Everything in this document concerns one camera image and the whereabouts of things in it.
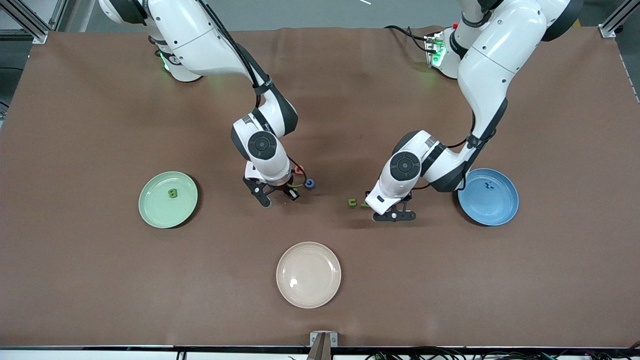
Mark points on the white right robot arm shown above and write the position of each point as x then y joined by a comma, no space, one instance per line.
200,40

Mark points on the green foam letter B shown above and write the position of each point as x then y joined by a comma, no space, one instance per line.
173,193

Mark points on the metal left arm base bracket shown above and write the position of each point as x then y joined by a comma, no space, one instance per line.
432,50

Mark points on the black table edge trim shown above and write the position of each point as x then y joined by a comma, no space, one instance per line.
150,347

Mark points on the green plate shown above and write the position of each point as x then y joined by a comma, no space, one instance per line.
160,210

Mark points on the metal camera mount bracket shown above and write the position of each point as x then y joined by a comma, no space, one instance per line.
323,342

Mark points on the blue foam letter x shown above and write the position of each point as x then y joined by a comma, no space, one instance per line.
490,185

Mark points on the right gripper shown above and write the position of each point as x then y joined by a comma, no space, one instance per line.
285,189

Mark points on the beige plate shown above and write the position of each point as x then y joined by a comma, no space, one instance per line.
308,275

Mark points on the blue plate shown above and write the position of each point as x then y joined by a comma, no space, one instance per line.
492,205

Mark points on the brown table mat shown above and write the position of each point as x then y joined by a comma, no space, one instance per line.
100,280

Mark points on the red foam letter Q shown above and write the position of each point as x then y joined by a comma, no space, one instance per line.
301,170

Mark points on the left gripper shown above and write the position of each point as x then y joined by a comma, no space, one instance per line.
367,193

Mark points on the aluminium frame extrusion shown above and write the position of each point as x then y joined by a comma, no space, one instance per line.
609,31
40,36

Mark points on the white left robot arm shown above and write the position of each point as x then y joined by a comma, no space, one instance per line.
492,60

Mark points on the blue foam letter G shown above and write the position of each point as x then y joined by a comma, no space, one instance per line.
306,184

